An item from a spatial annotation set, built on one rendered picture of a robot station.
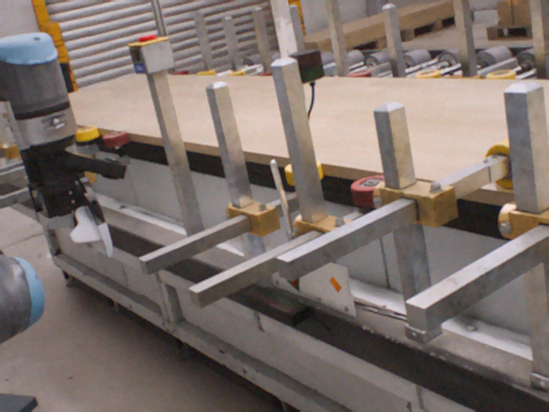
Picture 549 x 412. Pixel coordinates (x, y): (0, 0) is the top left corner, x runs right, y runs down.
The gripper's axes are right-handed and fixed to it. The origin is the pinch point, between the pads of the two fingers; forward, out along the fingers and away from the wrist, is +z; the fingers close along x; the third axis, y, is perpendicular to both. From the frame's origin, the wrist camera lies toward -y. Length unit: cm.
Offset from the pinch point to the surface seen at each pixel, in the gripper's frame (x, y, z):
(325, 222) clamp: 14.8, -37.7, 6.7
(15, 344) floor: -199, -16, 94
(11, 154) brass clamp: -180, -34, 12
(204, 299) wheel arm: 16.7, -9.6, 9.5
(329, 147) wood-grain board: -17, -65, 4
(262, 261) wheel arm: 16.5, -21.9, 7.8
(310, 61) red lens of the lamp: 13.6, -41.9, -22.1
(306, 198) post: 12.2, -36.4, 1.9
